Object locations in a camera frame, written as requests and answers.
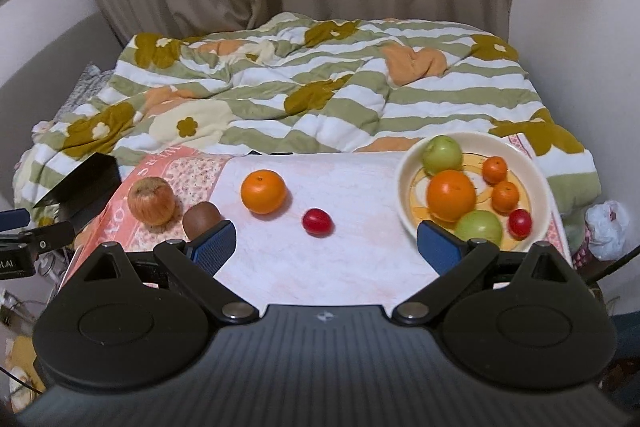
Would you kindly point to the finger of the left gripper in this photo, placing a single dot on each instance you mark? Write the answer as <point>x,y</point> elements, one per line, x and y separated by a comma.
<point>36,241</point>

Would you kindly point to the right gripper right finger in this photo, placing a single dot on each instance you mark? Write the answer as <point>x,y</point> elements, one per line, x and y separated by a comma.
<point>478,284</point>

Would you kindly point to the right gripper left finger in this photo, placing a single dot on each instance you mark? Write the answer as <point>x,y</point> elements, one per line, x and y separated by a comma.
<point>172,285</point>

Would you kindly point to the small green fruit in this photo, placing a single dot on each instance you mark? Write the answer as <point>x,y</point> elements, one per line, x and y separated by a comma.
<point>480,224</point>

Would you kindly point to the large orange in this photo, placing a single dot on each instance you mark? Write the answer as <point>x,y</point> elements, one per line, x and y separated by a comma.
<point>450,195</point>

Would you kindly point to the red cherry tomato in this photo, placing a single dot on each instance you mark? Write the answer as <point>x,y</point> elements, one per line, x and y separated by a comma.
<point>520,224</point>
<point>317,222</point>

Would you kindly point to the reddish wrinkled apple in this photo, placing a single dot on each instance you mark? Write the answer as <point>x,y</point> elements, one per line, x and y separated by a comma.
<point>151,201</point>

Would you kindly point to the small mandarin orange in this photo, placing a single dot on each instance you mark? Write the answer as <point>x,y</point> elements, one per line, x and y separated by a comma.
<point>505,197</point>

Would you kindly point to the medium orange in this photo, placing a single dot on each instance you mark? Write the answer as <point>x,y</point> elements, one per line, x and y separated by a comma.
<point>263,192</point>

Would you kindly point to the brown kiwi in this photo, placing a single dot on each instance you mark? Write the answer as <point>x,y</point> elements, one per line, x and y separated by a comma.
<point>200,218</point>

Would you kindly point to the black box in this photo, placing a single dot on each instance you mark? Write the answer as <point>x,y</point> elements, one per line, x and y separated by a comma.
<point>83,194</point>

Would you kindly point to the tiny orange mandarin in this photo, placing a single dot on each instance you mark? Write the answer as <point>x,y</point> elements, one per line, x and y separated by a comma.
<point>494,170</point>

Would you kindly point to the green apple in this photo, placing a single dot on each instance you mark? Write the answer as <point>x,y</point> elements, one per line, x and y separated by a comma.
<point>441,153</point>

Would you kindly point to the pink floral towel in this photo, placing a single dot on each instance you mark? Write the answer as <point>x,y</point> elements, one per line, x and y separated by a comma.
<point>337,240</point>

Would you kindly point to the grey sofa backrest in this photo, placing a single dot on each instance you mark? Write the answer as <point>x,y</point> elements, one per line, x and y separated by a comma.
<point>39,88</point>

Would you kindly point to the white plastic bag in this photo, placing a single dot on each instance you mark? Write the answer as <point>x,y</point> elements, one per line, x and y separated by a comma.
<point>604,232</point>

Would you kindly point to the green striped floral blanket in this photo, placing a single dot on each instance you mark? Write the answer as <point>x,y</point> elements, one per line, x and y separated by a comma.
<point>299,85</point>

